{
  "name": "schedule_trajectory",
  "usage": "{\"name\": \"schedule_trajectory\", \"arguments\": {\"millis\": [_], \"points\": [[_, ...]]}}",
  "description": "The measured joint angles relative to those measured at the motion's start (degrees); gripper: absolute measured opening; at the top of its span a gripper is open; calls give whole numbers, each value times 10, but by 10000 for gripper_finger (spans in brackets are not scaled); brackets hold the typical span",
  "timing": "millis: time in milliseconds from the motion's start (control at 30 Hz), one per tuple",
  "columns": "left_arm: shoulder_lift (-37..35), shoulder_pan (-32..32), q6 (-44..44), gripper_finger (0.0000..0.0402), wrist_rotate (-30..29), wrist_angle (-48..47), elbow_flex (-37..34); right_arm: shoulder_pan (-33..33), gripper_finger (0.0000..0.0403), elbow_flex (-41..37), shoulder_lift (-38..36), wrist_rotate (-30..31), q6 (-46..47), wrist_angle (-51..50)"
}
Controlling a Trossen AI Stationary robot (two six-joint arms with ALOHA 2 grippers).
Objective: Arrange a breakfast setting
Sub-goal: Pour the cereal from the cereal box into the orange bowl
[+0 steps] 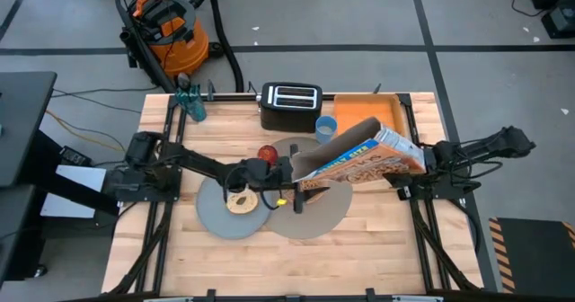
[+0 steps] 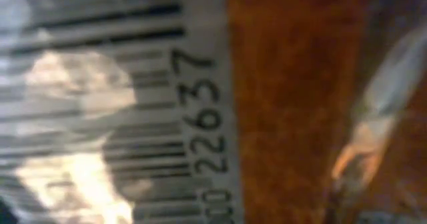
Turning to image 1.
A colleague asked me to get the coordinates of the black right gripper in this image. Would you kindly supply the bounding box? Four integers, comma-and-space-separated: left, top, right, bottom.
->
383, 140, 457, 189

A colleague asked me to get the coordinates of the black two-slot toaster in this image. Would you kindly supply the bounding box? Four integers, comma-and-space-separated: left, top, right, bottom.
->
259, 82, 323, 134

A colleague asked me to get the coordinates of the black side desk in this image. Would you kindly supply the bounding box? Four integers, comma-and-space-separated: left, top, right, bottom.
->
0, 71, 58, 289

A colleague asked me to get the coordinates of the black aluminium table frame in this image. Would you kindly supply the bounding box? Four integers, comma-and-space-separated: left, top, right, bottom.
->
107, 93, 484, 302

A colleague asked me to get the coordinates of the orange plastic tray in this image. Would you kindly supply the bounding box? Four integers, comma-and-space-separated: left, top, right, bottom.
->
332, 93, 408, 138

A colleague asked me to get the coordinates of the black power adapter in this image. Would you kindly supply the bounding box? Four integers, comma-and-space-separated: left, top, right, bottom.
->
59, 145, 93, 167

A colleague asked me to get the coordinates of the black hazard-striped floor mat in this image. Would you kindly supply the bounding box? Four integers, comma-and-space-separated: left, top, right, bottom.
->
488, 216, 575, 297

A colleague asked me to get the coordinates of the black vacuum wand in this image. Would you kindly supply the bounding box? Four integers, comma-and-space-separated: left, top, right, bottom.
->
111, 0, 177, 94

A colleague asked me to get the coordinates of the light blue cup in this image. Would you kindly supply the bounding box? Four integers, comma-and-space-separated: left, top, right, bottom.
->
314, 115, 339, 145

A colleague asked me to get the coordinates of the family size cereal box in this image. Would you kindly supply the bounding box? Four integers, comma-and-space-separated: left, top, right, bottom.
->
290, 116, 427, 191

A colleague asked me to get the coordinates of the black floor cable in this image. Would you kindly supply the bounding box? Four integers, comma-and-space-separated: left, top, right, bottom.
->
49, 84, 161, 114

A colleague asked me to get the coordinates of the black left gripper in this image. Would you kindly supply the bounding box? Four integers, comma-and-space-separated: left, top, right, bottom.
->
244, 144, 332, 215

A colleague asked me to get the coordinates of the yellow floor cable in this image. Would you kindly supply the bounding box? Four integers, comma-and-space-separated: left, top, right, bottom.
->
44, 108, 127, 154

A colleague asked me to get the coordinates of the toasted bagel half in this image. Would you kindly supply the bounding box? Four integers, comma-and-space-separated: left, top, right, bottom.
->
225, 185, 260, 216

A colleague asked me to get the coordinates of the black vacuum hose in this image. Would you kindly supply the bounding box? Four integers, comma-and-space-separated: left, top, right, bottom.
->
170, 0, 245, 93

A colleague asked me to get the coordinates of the white flat board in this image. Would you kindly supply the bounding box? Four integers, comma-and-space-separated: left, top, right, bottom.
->
40, 164, 109, 219

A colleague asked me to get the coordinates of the red and yellow apple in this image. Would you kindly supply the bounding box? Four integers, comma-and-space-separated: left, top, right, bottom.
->
257, 145, 279, 166

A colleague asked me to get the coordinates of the orange and black shop vacuum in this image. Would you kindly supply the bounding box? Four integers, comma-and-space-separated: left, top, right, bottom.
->
119, 0, 225, 81

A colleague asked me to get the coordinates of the grey round plate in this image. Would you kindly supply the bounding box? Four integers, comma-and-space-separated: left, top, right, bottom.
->
195, 175, 273, 241

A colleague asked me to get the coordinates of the grey round placemat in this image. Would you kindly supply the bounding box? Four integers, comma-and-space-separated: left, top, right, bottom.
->
251, 136, 354, 240

